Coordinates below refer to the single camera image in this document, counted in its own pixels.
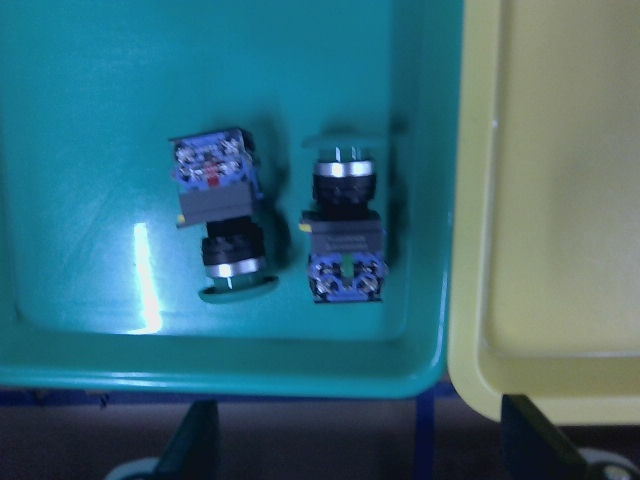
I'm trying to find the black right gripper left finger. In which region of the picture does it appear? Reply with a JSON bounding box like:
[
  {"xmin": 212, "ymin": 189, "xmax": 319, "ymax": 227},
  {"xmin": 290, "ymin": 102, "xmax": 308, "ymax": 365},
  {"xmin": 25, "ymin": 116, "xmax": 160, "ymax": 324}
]
[{"xmin": 105, "ymin": 399, "xmax": 221, "ymax": 480}]

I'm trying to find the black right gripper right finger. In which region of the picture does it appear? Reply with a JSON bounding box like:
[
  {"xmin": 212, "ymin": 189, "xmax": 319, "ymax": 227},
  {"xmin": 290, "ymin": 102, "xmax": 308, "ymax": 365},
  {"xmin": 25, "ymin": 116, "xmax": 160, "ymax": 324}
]
[{"xmin": 499, "ymin": 393, "xmax": 640, "ymax": 480}]

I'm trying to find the green push button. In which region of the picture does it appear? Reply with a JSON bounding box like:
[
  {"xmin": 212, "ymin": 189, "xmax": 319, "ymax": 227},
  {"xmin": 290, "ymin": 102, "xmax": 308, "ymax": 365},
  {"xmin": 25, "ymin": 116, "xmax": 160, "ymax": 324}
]
[
  {"xmin": 169, "ymin": 127, "xmax": 278, "ymax": 304},
  {"xmin": 299, "ymin": 133, "xmax": 388, "ymax": 304}
]

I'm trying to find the green plastic tray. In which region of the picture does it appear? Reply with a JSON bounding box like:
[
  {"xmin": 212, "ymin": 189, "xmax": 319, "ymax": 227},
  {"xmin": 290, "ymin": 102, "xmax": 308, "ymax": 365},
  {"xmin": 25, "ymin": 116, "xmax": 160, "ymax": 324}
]
[{"xmin": 1, "ymin": 1, "xmax": 464, "ymax": 398}]

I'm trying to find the yellow plastic tray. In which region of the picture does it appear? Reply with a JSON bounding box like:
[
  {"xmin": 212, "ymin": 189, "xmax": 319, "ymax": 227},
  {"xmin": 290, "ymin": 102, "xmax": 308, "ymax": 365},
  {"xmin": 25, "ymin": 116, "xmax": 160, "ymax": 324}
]
[{"xmin": 448, "ymin": 1, "xmax": 639, "ymax": 424}]

